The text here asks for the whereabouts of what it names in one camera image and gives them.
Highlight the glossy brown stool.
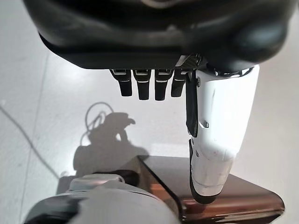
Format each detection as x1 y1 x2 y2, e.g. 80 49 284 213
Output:
123 155 285 224

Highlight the silver left robot leg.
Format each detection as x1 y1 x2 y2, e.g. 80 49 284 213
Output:
24 169 182 224

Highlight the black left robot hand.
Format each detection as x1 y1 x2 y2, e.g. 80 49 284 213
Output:
22 0 294 205

